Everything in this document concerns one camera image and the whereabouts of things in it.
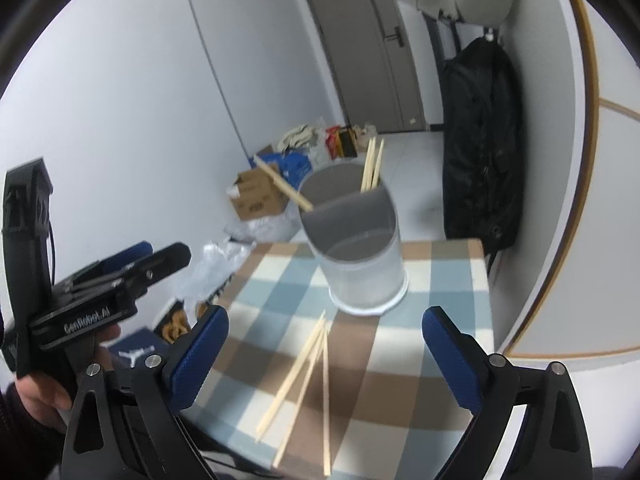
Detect person's left hand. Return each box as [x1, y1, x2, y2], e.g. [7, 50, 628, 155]
[14, 325, 122, 431]

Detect clear plastic bags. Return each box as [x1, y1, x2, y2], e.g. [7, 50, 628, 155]
[175, 240, 256, 301]

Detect brown sandals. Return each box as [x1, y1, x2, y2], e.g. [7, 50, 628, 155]
[153, 300, 192, 344]

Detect blue Jordan shoe box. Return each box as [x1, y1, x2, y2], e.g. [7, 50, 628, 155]
[108, 328, 168, 368]

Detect brown cardboard box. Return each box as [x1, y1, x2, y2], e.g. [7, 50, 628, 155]
[227, 168, 288, 221]

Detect grey plastic parcel bag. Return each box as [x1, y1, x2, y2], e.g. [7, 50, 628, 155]
[224, 207, 300, 244]

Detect blue cardboard box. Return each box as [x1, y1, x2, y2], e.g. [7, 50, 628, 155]
[257, 146, 312, 188]

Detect cream tote bag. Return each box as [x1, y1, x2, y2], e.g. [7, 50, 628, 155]
[277, 124, 319, 153]

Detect checkered tablecloth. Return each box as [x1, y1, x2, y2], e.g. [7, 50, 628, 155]
[186, 240, 494, 479]

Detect grey cylindrical utensil holder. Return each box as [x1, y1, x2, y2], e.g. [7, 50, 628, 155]
[298, 160, 409, 316]

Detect red and black snack bag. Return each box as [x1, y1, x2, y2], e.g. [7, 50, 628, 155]
[326, 126, 358, 160]

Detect beige plastic bag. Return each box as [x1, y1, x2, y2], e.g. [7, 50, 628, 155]
[352, 122, 378, 152]

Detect grey entrance door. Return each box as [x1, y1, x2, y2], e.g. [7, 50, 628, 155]
[307, 0, 427, 133]

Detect large black bag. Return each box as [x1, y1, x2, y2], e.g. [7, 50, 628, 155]
[442, 37, 526, 254]

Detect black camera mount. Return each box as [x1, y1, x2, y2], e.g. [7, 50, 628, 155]
[2, 158, 53, 370]

